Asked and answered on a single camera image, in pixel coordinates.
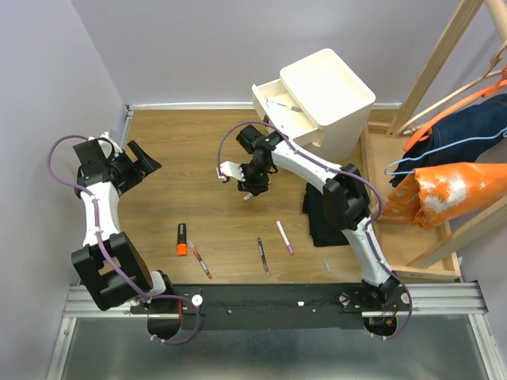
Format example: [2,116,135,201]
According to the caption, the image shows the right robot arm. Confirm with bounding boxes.
[234,124,401,310]

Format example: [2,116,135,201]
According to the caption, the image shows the dark purple pen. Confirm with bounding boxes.
[257,237,269,276]

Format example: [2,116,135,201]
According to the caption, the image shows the white drawer cabinet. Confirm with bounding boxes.
[278,47,376,163]

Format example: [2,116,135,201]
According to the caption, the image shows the light blue wire hanger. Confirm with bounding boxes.
[383,128,507,176]

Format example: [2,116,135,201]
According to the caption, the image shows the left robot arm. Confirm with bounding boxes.
[71,132,176,313]

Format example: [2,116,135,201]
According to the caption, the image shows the dark blue jeans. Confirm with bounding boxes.
[390,93,506,188]

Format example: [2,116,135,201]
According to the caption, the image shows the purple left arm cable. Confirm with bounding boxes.
[47,134,203,346]

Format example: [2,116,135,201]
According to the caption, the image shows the pink tip marker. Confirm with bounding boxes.
[276,220,294,255]

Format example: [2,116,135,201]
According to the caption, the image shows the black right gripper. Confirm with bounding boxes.
[232,159,270,197]

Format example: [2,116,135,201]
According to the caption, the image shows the wooden hanger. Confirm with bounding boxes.
[396,42,506,137]

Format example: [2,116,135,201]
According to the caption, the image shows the red pen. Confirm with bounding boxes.
[187,240,213,279]

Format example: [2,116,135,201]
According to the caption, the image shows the wooden clothes rack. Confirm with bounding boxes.
[360,1,506,282]

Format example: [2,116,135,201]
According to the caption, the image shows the black mounting base bar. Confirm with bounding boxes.
[130,283,415,332]

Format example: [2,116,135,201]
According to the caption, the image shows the orange hanger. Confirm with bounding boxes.
[399,66,506,152]

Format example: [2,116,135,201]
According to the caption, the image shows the white top drawer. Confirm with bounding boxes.
[251,79,321,146]

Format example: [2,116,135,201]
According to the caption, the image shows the black folded cloth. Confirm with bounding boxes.
[302,183,349,247]

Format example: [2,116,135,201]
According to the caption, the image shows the small clear tube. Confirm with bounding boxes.
[322,260,332,273]

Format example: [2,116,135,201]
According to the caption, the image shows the orange black highlighter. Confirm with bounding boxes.
[177,223,188,257]

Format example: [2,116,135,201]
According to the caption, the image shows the orange white garment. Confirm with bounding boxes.
[379,162,506,230]

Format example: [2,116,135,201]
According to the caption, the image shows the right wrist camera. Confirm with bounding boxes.
[216,161,245,183]

